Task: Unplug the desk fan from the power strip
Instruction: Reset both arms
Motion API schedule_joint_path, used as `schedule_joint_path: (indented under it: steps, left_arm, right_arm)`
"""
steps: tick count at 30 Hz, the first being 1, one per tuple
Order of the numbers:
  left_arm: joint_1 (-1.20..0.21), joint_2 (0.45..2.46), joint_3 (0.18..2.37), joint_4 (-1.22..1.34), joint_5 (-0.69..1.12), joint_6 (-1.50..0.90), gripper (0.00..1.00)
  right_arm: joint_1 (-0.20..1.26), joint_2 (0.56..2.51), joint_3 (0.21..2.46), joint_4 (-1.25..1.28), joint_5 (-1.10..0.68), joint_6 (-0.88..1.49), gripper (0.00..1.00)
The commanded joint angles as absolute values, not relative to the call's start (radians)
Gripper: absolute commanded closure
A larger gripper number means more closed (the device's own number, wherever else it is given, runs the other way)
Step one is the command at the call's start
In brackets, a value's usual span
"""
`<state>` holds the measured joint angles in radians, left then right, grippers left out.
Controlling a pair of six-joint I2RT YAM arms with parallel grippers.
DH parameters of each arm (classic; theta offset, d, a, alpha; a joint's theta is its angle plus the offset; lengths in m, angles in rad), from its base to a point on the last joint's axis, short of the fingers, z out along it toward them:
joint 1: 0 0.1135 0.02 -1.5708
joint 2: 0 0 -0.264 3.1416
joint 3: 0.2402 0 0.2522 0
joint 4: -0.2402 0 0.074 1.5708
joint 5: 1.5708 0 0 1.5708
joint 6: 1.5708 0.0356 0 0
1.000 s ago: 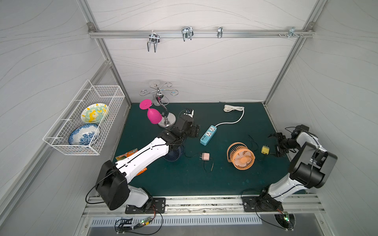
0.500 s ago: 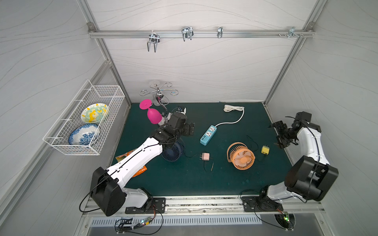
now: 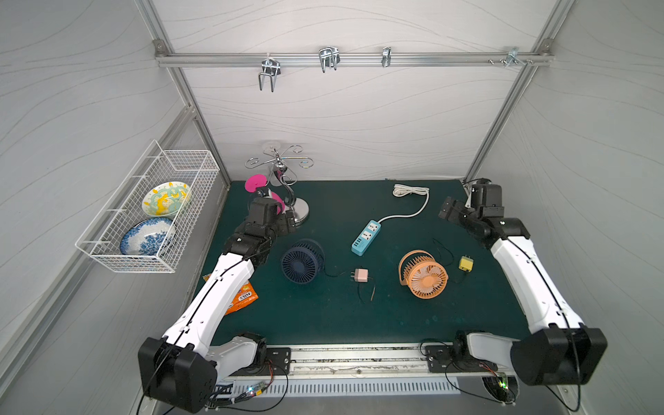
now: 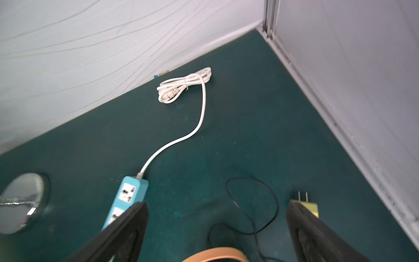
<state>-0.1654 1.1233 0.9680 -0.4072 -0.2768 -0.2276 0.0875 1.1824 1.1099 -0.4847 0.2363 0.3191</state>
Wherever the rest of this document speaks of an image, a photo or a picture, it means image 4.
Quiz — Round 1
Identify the black orange fan cable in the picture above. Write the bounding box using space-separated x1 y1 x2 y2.
207 177 289 262

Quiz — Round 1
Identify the yellow USB plug adapter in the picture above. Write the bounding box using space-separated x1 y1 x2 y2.
291 191 319 218

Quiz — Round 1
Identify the light blue power strip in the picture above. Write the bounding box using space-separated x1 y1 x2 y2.
102 176 149 230

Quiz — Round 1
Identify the orange desk fan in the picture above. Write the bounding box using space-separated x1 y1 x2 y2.
183 247 249 262

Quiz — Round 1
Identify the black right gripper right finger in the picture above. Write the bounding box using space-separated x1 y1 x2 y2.
286 201 369 262

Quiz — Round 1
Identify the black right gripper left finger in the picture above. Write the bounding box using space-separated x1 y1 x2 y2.
65 202 149 262

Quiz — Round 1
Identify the white power strip cord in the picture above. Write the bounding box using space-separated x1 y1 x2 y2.
136 67 213 180

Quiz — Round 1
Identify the chrome glass holder stand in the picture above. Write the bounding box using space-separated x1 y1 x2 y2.
1 172 51 235

